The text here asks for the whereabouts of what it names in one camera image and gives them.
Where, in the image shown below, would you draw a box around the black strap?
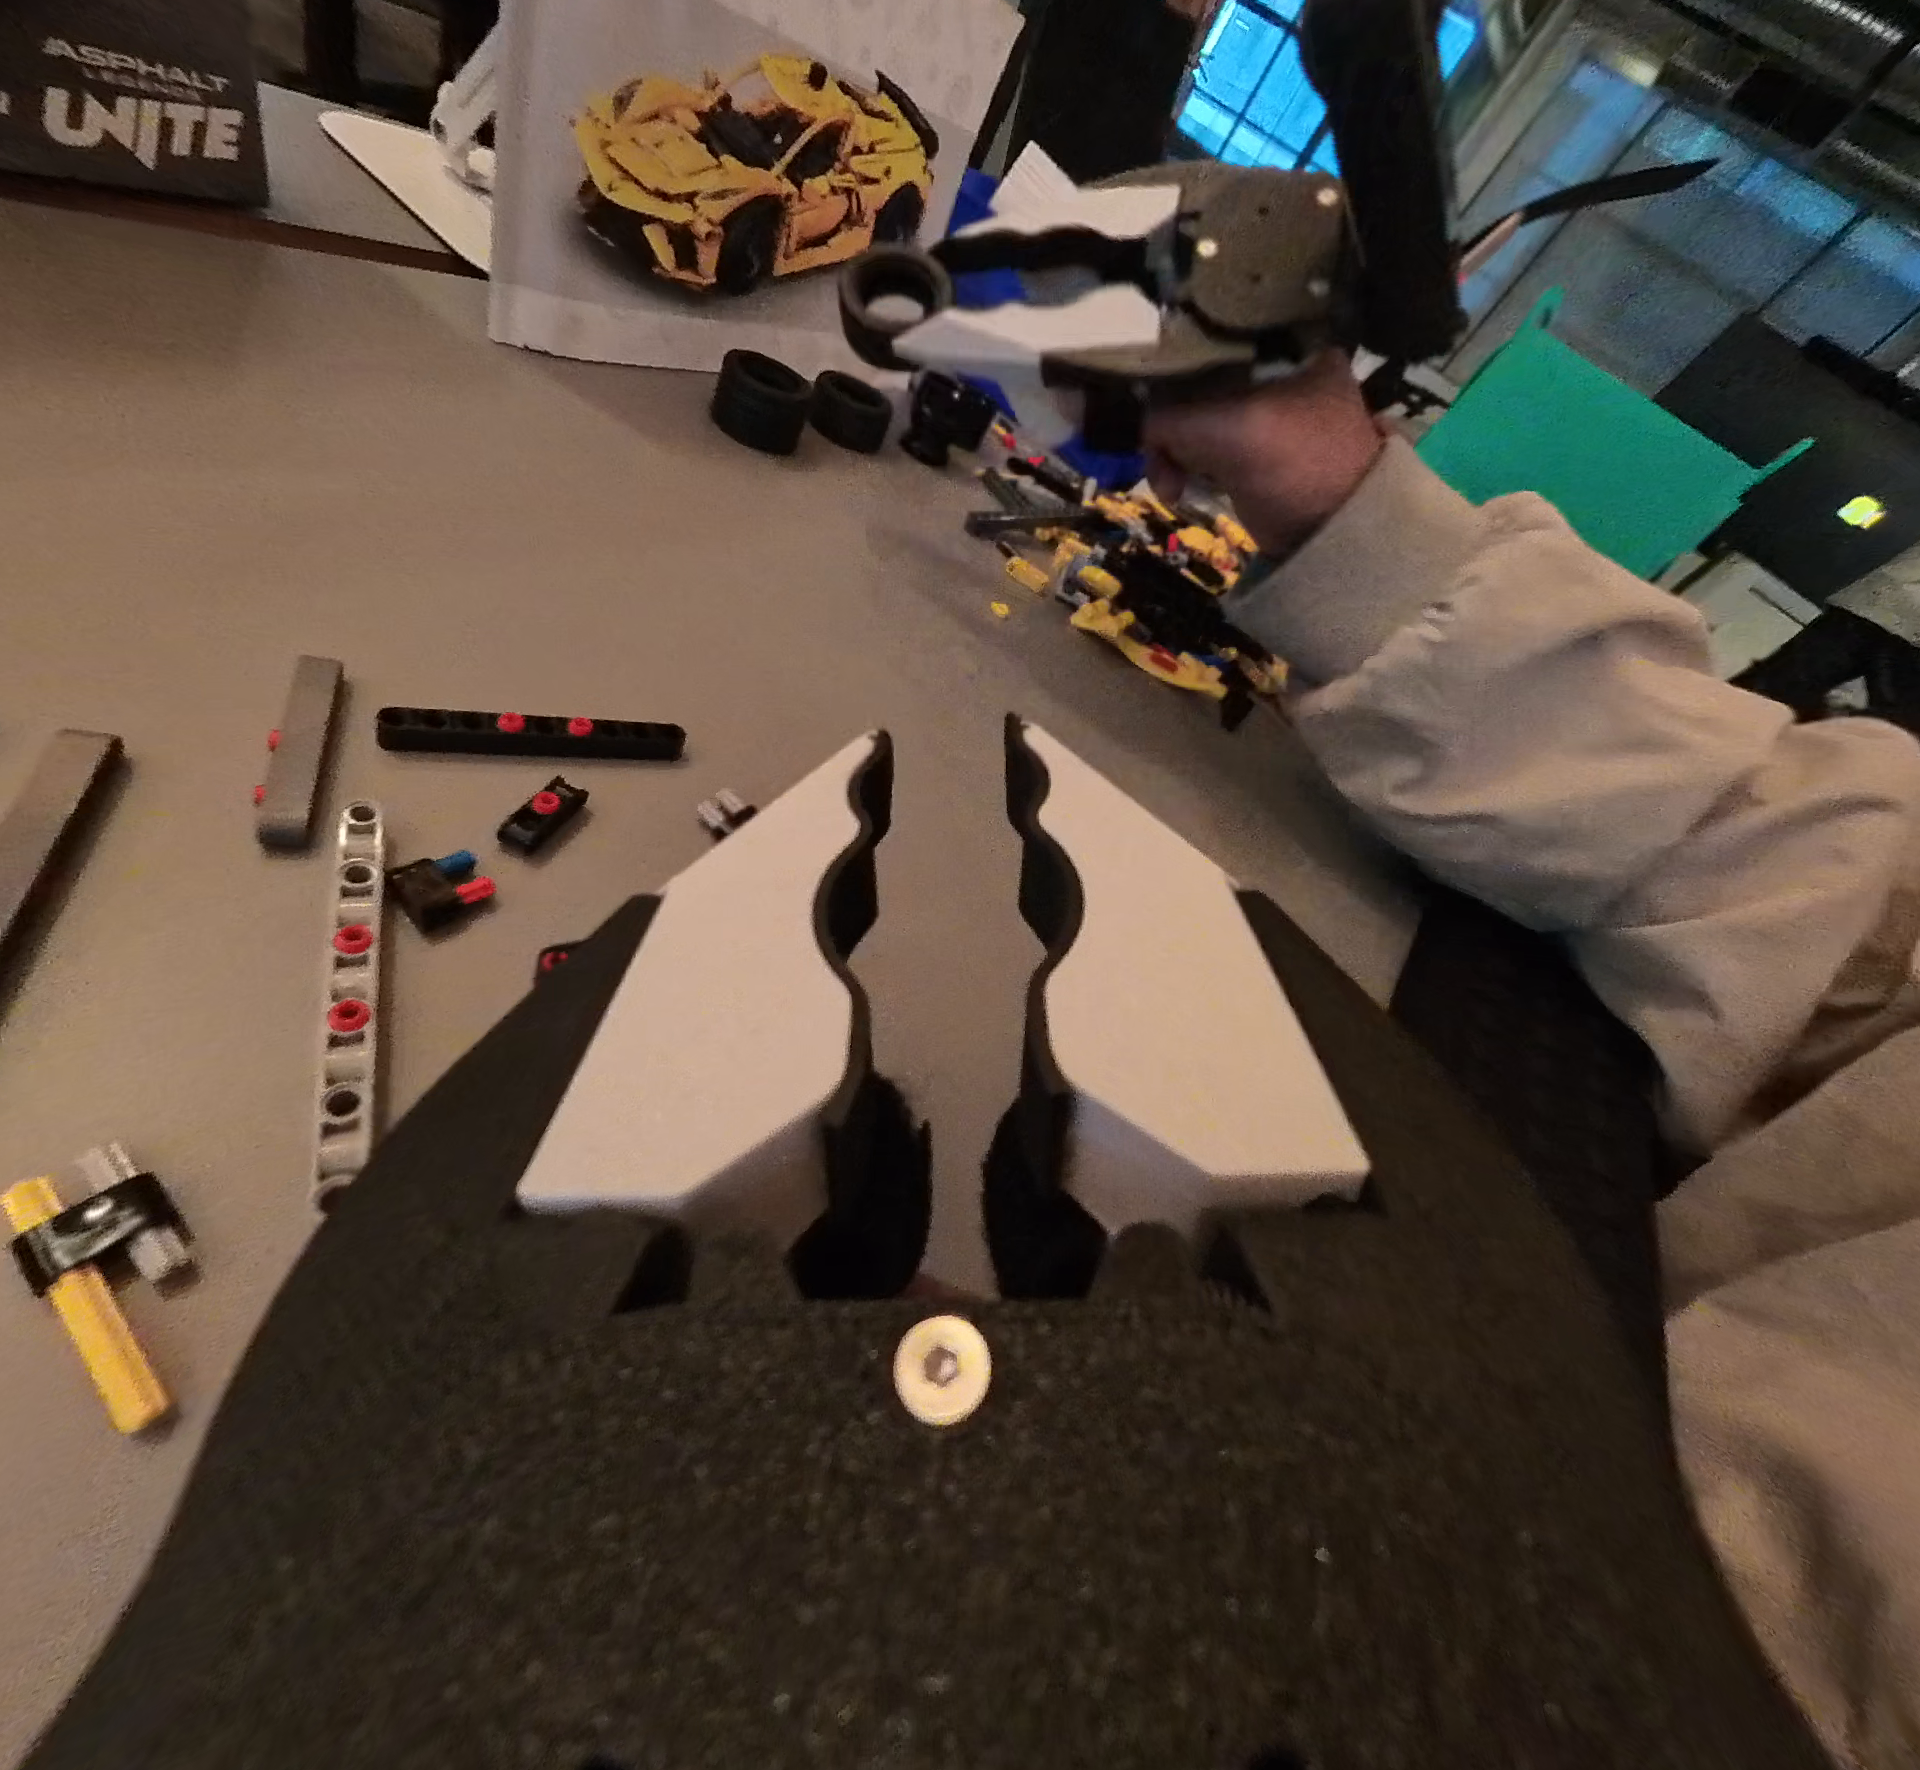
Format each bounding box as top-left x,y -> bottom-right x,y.
1462,156 -> 1721,264

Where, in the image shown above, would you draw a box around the green plastic bin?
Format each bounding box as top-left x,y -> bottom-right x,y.
1412,291 -> 1816,588

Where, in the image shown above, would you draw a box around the grey desk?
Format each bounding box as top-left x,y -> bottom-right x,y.
0,74 -> 1427,1757

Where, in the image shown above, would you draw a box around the white plastic stand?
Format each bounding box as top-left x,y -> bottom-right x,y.
429,21 -> 506,183

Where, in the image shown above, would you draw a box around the black beam with red pins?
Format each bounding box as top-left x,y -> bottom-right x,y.
372,702 -> 689,764

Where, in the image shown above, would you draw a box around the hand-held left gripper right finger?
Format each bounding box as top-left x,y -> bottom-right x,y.
1000,712 -> 1372,1236

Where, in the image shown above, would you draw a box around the white flat paper card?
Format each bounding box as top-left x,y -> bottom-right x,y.
317,107 -> 498,274

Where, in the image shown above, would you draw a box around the toy car instruction booklet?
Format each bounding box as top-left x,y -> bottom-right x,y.
485,0 -> 1028,374

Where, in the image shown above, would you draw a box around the black bag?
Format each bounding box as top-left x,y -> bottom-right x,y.
1011,0 -> 1203,176

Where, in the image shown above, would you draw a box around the black connector blue red pins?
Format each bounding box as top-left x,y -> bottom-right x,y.
384,848 -> 498,935

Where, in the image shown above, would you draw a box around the person's beige jacket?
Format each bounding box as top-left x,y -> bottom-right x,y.
1646,1020 -> 1920,1770

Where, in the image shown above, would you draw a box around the dark toy car box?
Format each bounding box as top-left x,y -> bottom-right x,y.
0,0 -> 273,210

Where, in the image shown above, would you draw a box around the long black brick beam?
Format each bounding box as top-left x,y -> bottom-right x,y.
0,730 -> 128,1009

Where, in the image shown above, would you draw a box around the person's right forearm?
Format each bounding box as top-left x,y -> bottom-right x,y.
1221,435 -> 1920,1159

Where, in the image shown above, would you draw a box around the blue plastic object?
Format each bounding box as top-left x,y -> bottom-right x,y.
941,163 -> 1145,489

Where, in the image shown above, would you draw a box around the yellow axle with black connector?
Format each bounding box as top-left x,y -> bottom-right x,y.
0,1141 -> 198,1436

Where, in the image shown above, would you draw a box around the person's right hand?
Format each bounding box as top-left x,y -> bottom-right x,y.
1141,350 -> 1391,556

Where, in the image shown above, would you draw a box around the black rubber toy tire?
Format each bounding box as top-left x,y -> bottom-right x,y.
808,367 -> 896,456
834,246 -> 957,369
707,348 -> 819,459

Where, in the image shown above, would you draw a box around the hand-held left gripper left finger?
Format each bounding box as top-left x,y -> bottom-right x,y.
514,730 -> 896,1229

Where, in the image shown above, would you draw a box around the partly built yellow toy car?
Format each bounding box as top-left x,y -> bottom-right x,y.
965,446 -> 1295,732

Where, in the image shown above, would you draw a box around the dark grey brick beam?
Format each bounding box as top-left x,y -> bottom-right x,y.
252,653 -> 347,853

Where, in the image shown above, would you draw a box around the black perforated seat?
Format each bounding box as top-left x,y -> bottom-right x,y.
1390,896 -> 1705,1205

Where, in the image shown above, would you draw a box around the black toy wheel rim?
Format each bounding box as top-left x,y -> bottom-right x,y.
897,367 -> 1000,468

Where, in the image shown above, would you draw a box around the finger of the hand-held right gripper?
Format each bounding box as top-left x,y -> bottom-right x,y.
926,142 -> 1185,290
890,277 -> 1170,387

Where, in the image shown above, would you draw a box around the light grey beam with pins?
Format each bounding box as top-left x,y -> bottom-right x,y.
310,801 -> 388,1211

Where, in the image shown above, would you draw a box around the black connector with red pin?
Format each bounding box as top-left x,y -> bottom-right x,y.
495,775 -> 589,855

